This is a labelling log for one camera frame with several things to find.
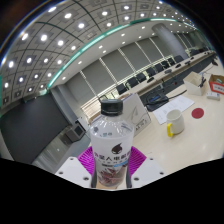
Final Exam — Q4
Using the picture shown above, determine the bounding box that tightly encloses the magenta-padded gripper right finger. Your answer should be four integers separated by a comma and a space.
126, 145, 165, 189

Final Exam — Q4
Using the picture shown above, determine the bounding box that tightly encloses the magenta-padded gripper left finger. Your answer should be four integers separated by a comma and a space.
54, 145, 98, 188

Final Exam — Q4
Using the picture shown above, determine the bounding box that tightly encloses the clear black-capped drink bottle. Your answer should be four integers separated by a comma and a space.
89, 98, 135, 190

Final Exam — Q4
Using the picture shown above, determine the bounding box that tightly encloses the grey box monitor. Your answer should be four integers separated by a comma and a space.
63, 123, 86, 145

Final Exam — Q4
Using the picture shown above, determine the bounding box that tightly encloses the white copy paper carton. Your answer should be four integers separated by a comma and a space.
118, 93, 152, 136

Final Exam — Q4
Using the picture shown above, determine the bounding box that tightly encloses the black desk phone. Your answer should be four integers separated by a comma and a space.
141, 90, 171, 112

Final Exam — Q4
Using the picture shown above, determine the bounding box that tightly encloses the printed white paper sheet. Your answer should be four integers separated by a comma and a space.
152, 94, 196, 126

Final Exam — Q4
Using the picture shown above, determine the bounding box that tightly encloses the row of black office chairs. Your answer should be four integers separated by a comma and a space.
114, 53, 186, 96

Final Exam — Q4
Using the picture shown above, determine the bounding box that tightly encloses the long curved conference desk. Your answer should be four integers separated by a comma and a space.
118, 49, 221, 98

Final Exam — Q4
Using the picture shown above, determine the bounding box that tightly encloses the red-sided open cardboard box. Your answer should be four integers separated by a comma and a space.
208, 73, 224, 96

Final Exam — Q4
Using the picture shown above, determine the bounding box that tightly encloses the group of ceiling lights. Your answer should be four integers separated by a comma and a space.
1, 0, 201, 104

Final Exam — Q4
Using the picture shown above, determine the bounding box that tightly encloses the white mug with yellow handle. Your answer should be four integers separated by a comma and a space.
165, 108, 186, 138

